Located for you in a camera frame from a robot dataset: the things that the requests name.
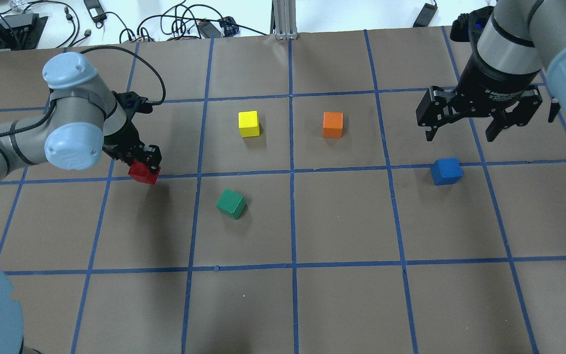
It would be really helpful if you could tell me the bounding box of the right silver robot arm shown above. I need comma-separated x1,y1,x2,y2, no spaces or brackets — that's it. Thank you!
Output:
416,0,566,143

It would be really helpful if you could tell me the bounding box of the orange wooden block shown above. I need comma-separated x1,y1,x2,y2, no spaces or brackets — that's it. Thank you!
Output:
322,112,344,139

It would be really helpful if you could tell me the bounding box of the aluminium frame post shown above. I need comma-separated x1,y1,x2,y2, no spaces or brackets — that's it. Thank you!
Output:
270,0,297,40

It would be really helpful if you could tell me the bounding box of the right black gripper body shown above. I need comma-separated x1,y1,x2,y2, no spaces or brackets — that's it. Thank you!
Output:
449,59,541,117

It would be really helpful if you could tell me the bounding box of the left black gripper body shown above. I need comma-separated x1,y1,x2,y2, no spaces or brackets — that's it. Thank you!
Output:
103,91,162,170

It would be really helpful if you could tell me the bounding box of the black power adapter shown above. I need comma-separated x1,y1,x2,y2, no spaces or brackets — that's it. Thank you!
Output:
413,2,438,28

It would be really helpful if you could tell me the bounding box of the red wooden block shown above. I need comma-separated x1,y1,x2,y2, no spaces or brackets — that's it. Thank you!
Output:
128,160,162,185

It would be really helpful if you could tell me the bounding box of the green wooden block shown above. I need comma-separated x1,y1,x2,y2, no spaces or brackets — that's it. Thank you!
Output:
216,189,247,220

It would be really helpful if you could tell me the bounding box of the yellow wooden block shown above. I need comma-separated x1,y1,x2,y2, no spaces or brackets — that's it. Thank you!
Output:
238,111,260,138

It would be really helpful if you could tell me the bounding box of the blue wooden block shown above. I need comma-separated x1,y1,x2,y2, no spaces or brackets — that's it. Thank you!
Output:
430,157,464,186

